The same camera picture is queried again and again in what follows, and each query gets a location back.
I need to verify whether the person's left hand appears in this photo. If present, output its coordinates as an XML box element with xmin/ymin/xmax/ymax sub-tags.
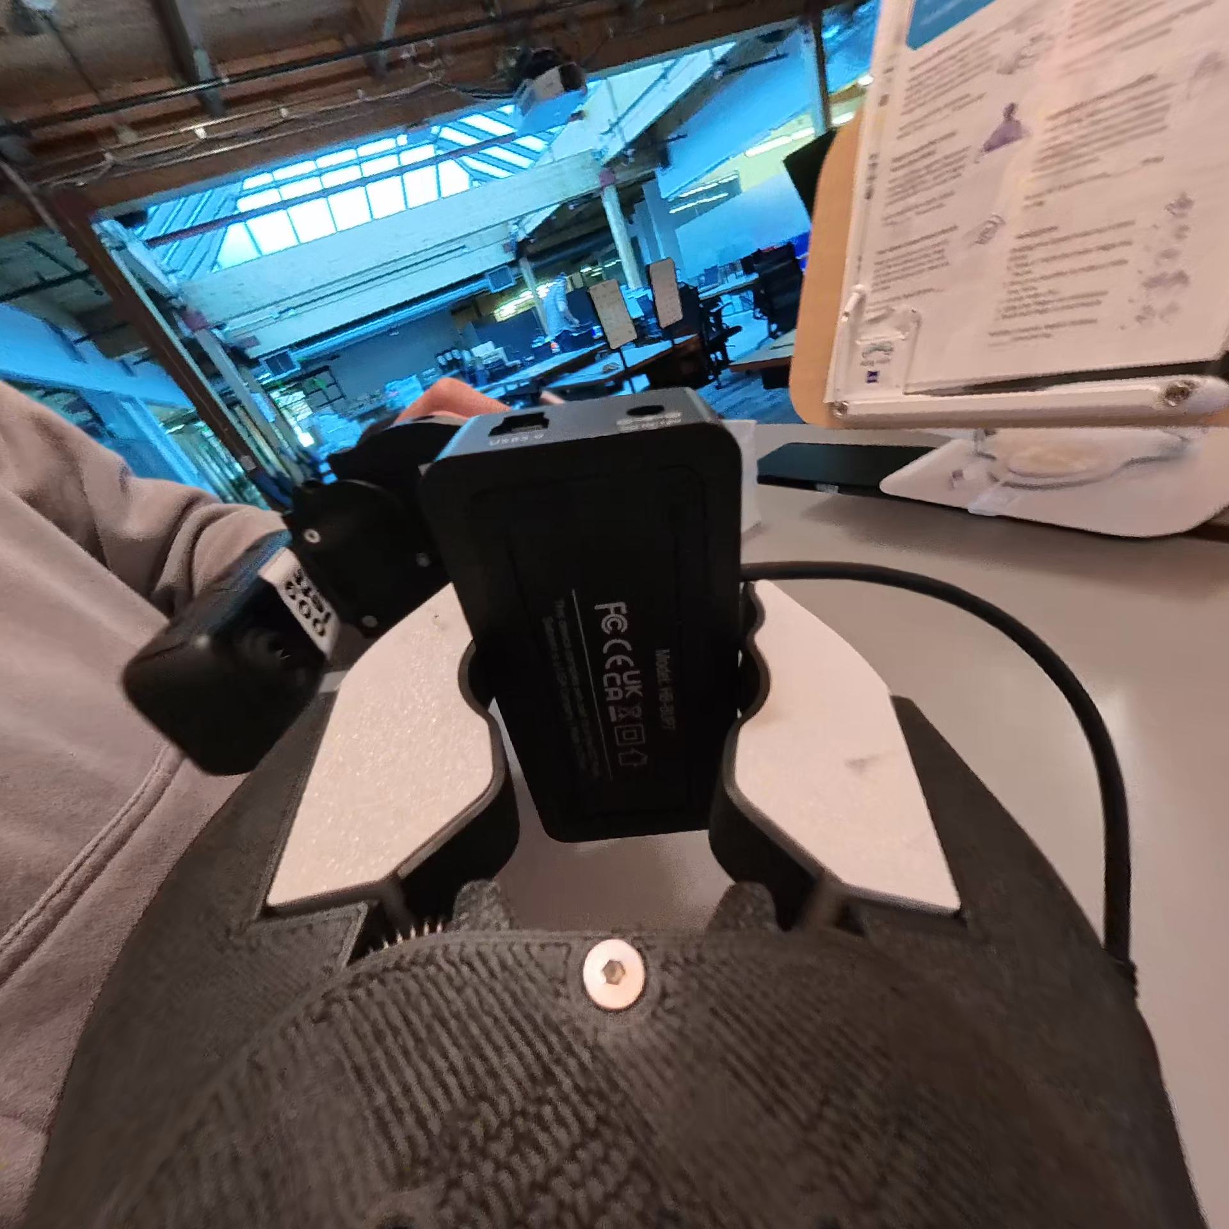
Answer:
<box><xmin>394</xmin><ymin>376</ymin><xmax>524</xmax><ymax>426</ymax></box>

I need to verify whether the wooden board document stand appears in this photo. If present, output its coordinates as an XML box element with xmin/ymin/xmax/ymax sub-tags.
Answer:
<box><xmin>789</xmin><ymin>0</ymin><xmax>1229</xmax><ymax>539</ymax></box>

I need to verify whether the printed instruction sheet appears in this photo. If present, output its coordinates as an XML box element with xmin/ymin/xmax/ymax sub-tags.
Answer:
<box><xmin>854</xmin><ymin>0</ymin><xmax>1229</xmax><ymax>390</ymax></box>

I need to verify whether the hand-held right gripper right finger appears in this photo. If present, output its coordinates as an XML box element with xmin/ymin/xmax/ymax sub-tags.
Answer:
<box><xmin>711</xmin><ymin>578</ymin><xmax>963</xmax><ymax>935</ymax></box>

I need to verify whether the black flat device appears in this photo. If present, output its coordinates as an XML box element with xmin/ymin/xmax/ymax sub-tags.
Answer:
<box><xmin>756</xmin><ymin>442</ymin><xmax>952</xmax><ymax>501</ymax></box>

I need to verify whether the black usb cable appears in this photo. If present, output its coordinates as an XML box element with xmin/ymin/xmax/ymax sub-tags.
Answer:
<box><xmin>739</xmin><ymin>562</ymin><xmax>1137</xmax><ymax>984</ymax></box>

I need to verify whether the skylight window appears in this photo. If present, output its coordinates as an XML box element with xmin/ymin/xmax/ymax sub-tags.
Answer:
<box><xmin>139</xmin><ymin>106</ymin><xmax>578</xmax><ymax>271</ymax></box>

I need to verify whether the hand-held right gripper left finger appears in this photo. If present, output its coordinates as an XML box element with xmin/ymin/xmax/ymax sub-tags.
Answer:
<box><xmin>263</xmin><ymin>578</ymin><xmax>524</xmax><ymax>918</ymax></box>

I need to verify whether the black office chair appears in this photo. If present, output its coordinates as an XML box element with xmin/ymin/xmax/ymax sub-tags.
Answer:
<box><xmin>749</xmin><ymin>245</ymin><xmax>806</xmax><ymax>340</ymax></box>

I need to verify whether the person's left forearm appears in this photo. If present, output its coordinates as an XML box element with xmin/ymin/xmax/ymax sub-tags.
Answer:
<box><xmin>0</xmin><ymin>379</ymin><xmax>294</xmax><ymax>635</ymax></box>

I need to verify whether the compact black usb hub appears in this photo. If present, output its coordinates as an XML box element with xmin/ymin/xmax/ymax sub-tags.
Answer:
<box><xmin>417</xmin><ymin>387</ymin><xmax>748</xmax><ymax>845</ymax></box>

